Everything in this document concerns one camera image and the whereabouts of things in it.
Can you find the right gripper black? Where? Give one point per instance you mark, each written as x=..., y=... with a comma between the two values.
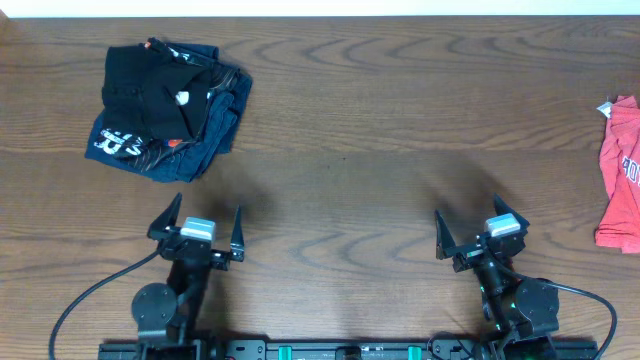
x=468, y=256

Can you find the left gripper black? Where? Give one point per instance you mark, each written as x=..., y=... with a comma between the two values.
x=195, y=247

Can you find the black t-shirt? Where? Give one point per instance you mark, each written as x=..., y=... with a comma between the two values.
x=150, y=93

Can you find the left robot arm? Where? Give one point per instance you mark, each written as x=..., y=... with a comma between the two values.
x=166, y=313

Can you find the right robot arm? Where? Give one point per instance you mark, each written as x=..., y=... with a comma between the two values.
x=523, y=310

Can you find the navy printed folded t-shirt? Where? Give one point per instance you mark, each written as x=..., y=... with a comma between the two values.
x=169, y=161

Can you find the red t-shirt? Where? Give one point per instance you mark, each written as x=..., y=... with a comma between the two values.
x=619, y=165

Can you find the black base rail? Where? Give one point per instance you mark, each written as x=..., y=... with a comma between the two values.
x=432, y=349

